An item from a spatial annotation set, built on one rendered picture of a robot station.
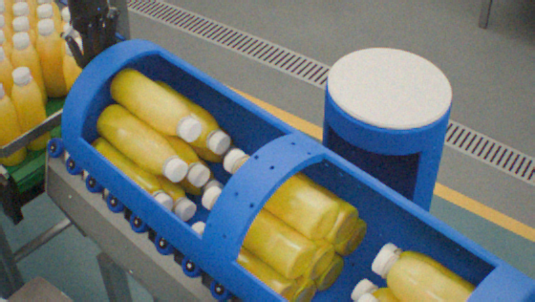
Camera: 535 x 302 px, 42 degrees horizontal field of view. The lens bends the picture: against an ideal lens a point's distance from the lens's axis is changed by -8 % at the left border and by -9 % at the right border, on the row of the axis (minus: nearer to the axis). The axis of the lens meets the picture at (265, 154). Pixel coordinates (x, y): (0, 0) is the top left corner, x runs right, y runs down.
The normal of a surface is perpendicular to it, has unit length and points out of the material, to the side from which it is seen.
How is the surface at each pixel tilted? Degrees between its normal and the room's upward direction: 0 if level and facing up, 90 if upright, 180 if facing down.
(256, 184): 23
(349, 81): 0
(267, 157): 4
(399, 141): 90
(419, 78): 0
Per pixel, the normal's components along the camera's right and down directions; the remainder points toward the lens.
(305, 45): 0.00, -0.73
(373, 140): -0.34, 0.65
